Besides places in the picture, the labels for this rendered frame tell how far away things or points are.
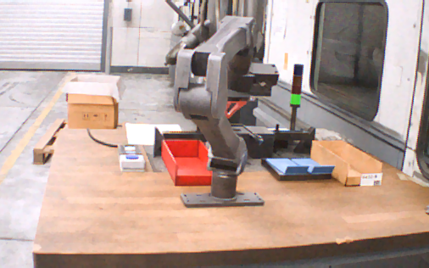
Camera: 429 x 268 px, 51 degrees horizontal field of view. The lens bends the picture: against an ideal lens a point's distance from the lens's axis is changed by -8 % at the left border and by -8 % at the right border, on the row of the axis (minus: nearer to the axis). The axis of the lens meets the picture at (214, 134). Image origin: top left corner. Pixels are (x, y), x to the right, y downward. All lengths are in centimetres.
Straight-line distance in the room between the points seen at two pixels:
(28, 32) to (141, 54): 256
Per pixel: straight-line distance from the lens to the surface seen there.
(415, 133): 169
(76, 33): 1070
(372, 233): 114
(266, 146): 159
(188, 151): 153
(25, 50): 1089
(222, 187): 117
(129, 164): 138
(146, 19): 1071
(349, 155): 163
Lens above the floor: 134
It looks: 14 degrees down
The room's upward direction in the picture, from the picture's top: 4 degrees clockwise
